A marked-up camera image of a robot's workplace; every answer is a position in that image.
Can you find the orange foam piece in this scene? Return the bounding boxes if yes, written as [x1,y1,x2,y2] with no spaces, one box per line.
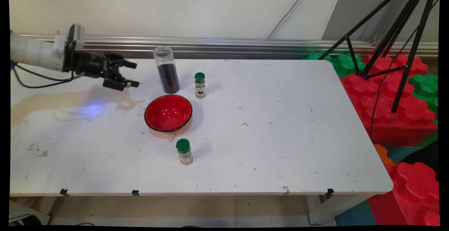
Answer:
[373,144,394,165]

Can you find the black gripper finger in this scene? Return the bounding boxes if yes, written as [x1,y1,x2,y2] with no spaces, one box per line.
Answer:
[102,72,140,92]
[104,51,138,71]

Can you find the teal foam mat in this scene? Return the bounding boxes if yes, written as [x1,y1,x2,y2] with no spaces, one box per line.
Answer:
[385,146,425,163]

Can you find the green-capped spice bottle, dark contents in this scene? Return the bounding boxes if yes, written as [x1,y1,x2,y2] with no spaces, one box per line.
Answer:
[194,72,207,99]

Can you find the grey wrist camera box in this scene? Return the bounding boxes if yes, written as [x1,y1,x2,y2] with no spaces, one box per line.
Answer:
[54,23,86,50]

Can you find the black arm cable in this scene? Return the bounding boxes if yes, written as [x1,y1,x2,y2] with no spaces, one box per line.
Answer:
[12,63,85,89]

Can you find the black tripod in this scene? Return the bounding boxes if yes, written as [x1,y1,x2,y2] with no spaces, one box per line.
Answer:
[317,0,441,114]

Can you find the clear jar of dark seeds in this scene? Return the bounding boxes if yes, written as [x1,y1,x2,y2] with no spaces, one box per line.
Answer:
[153,46,181,94]

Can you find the green foam block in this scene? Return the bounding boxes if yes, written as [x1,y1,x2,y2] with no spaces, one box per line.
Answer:
[408,74,439,124]
[303,53,366,77]

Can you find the red bowl with black rim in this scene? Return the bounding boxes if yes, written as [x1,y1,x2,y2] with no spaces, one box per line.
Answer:
[144,94,193,133]

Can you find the aluminium wall rail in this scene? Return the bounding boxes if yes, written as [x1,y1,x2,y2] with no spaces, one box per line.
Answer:
[11,34,439,60]

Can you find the green-capped spice bottle, light contents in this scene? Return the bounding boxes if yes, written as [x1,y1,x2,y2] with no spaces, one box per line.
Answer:
[175,138,194,166]

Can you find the large red foam block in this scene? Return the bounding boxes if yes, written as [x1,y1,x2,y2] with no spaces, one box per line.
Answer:
[339,54,438,147]

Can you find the white table leg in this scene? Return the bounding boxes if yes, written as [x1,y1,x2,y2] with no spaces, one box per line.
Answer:
[306,193,373,225]

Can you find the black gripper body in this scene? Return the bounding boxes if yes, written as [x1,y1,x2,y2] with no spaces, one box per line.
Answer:
[72,50,106,79]

